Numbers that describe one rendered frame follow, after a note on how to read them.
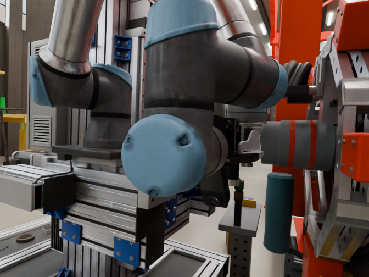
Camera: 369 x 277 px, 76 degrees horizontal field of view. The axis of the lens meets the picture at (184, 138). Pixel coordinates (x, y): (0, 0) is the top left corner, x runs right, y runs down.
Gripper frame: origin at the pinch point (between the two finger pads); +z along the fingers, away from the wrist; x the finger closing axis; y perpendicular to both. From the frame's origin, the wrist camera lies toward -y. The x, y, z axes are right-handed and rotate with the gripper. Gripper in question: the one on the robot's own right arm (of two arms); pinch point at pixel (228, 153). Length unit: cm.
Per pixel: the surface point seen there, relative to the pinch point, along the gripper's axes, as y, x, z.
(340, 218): -10.0, -21.2, -4.1
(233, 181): -6.7, -1.0, 3.3
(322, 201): -16.9, -25.2, 35.9
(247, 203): -35, 4, 86
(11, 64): 167, 622, 348
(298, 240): -55, -25, 96
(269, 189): -13.9, -8.8, 31.3
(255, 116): 8.7, -5.4, 2.6
